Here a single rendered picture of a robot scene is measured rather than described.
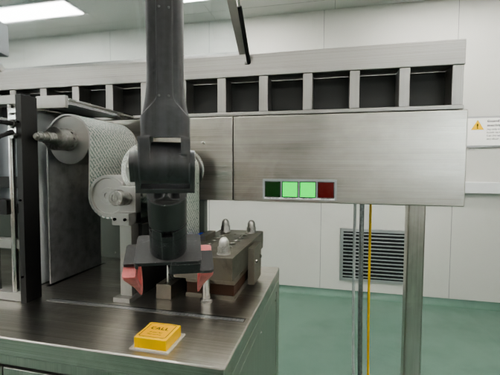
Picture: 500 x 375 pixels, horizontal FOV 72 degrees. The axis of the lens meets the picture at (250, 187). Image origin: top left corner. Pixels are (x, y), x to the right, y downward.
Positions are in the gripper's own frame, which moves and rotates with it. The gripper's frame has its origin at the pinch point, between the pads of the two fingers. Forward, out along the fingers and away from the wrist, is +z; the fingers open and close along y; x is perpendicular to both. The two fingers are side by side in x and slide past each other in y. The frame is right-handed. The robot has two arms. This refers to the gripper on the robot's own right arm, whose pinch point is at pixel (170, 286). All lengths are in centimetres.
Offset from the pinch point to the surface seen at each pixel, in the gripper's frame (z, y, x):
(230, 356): 14.0, -10.9, 5.2
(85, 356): 18.7, 16.6, -0.5
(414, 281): 42, -85, -34
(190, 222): 22, -4, -45
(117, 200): 4.6, 14.2, -33.4
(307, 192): 13, -43, -50
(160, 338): 14.0, 2.2, 0.2
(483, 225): 127, -268, -164
